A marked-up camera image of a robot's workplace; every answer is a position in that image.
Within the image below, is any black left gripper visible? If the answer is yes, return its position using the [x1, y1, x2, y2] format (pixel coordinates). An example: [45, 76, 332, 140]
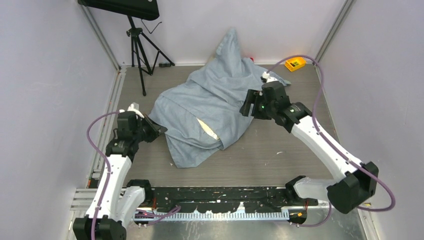
[132, 113, 166, 143]

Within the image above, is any cream pillow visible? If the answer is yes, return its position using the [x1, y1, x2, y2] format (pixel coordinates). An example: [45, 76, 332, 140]
[197, 118, 220, 140]

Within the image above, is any blue pillowcase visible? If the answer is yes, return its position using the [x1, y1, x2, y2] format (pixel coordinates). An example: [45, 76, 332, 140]
[148, 27, 292, 169]

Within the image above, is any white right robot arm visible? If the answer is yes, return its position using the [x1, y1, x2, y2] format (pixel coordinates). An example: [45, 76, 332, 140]
[239, 81, 379, 214]

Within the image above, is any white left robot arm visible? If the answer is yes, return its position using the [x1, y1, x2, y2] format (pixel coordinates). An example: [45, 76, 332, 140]
[72, 109, 167, 240]

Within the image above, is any yellow plastic bin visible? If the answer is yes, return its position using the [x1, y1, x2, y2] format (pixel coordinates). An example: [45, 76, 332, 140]
[284, 57, 307, 72]

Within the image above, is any small black block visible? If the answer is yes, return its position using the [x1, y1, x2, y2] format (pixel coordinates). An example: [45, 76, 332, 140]
[158, 62, 172, 68]

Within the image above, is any black tripod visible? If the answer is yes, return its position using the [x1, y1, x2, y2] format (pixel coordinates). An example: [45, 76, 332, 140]
[126, 15, 176, 96]

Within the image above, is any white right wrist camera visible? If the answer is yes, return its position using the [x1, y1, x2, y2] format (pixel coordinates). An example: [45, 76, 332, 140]
[260, 71, 279, 84]

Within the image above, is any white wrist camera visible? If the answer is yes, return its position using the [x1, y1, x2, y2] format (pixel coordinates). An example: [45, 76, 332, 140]
[119, 102, 145, 119]
[260, 71, 279, 84]

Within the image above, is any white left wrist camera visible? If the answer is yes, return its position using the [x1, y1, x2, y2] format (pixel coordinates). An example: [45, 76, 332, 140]
[119, 102, 145, 119]

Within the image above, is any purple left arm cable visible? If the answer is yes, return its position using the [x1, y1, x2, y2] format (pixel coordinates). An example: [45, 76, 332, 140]
[86, 110, 122, 240]

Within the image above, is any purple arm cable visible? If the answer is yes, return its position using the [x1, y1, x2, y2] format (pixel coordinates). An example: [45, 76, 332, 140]
[264, 54, 397, 213]
[86, 110, 122, 240]

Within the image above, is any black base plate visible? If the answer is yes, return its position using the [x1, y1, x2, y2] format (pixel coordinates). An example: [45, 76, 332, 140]
[139, 186, 318, 214]

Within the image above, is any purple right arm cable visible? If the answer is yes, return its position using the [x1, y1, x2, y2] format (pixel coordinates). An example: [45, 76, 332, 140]
[264, 54, 397, 213]

